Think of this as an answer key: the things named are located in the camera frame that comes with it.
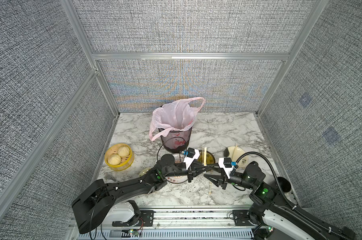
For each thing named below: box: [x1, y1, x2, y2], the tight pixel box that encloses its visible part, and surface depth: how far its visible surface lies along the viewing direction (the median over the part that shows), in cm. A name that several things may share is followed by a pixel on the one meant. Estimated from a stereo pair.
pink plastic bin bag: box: [149, 97, 205, 141], surface depth 87 cm
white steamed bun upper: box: [117, 146, 130, 157], surface depth 92 cm
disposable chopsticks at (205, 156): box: [203, 147, 207, 167], surface depth 63 cm
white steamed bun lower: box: [107, 154, 122, 165], surface depth 90 cm
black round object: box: [277, 176, 292, 193], surface depth 78 cm
